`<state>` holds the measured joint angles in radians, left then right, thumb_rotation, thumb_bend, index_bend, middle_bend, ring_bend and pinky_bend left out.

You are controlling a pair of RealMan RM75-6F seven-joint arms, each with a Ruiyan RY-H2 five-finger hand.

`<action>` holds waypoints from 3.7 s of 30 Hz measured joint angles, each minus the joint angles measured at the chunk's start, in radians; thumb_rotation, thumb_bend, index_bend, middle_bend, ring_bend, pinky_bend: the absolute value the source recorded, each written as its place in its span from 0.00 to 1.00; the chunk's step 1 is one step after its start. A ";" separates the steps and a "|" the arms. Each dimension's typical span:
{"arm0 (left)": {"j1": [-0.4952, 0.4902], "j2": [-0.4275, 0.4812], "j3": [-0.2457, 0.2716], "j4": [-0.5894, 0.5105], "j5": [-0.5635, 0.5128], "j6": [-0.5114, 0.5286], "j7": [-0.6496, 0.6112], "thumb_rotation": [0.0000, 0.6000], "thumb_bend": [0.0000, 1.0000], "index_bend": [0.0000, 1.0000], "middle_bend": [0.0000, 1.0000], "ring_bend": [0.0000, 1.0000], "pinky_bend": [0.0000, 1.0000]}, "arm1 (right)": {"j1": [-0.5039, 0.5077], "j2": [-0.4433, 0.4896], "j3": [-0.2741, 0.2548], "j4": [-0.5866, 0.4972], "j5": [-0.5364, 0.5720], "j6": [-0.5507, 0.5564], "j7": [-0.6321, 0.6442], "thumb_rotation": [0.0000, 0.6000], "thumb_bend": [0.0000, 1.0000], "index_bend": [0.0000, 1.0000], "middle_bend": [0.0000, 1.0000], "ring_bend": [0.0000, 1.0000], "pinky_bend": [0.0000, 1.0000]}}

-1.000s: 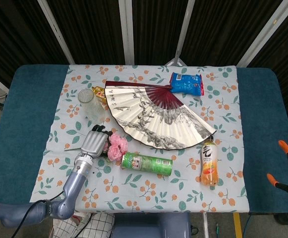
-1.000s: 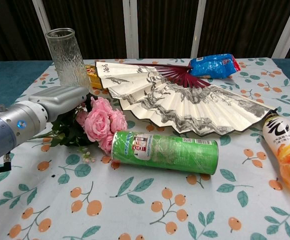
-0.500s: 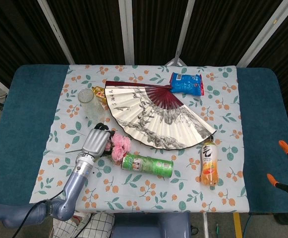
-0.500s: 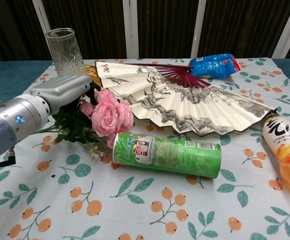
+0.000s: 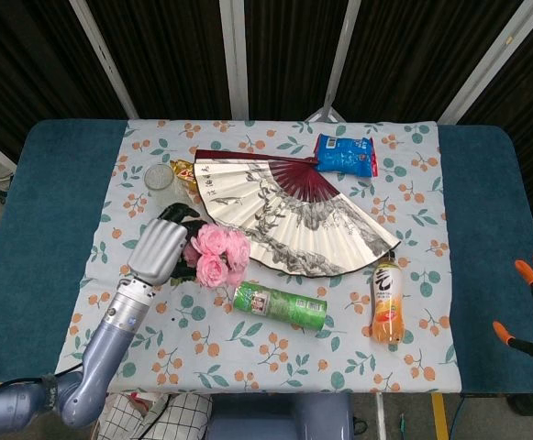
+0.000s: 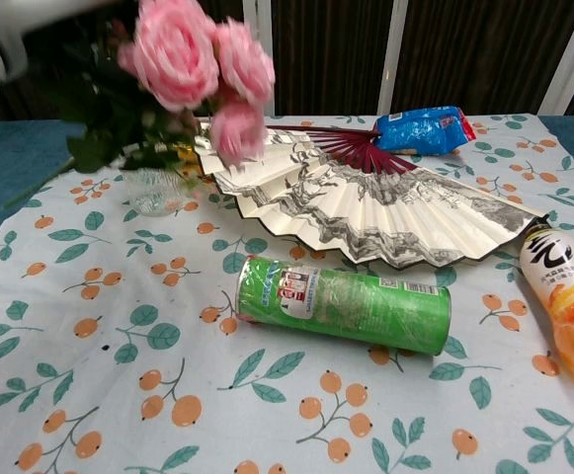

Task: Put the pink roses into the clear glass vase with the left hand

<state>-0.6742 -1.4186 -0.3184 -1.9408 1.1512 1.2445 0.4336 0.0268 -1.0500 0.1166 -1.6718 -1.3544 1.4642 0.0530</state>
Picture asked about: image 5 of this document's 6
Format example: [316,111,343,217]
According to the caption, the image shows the black and silver left hand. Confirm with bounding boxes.
[127,203,208,286]

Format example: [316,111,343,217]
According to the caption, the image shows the pink artificial flower bouquet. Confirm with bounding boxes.
[169,218,252,290]

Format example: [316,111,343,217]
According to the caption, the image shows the clear glass cup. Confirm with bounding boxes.
[143,162,192,219]

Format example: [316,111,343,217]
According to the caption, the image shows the yellow and red snack packet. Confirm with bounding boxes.
[169,159,199,193]

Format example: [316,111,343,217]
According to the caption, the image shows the dark blue table cover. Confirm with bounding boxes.
[0,118,533,396]

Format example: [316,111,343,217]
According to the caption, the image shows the green chip can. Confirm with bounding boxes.
[232,280,329,332]

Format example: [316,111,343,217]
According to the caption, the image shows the painted paper folding fan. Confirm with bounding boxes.
[193,148,402,279]

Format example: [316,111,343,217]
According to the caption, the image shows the floral print tablecloth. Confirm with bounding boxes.
[52,118,462,395]

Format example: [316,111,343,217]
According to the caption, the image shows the orange drink bottle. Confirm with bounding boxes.
[370,251,405,345]

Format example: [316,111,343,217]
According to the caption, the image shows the white checkered bag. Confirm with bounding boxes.
[94,391,214,440]

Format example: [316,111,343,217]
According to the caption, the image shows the blue-grey robot torso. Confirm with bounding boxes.
[206,392,355,440]

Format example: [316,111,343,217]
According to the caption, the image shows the blue snack bag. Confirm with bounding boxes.
[313,133,380,179]

